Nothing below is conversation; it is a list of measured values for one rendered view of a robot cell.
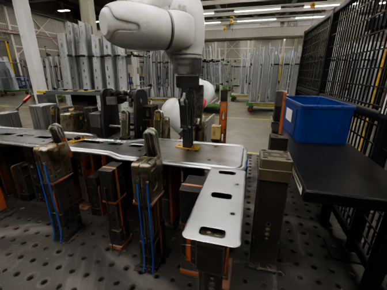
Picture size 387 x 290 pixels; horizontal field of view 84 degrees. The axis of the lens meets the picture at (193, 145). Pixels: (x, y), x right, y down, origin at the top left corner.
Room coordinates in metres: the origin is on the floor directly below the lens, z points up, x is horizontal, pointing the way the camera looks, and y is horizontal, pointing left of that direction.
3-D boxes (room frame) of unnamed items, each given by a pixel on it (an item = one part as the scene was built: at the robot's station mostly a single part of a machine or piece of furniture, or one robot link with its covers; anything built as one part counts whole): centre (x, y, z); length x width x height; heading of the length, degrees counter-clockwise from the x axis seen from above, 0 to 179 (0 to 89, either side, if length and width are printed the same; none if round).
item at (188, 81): (0.71, 0.02, 1.21); 0.08 x 0.07 x 0.09; 165
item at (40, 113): (1.08, 0.75, 0.90); 0.13 x 0.10 x 0.41; 165
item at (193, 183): (0.51, 0.00, 0.84); 0.11 x 0.10 x 0.28; 165
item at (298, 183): (0.80, -0.45, 1.02); 0.90 x 0.22 x 0.03; 165
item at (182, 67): (0.72, 0.02, 1.28); 0.09 x 0.09 x 0.06
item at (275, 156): (0.52, -0.21, 0.88); 0.08 x 0.08 x 0.36; 75
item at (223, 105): (0.84, -0.12, 0.95); 0.03 x 0.01 x 0.50; 75
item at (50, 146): (0.65, 0.46, 0.87); 0.12 x 0.09 x 0.35; 165
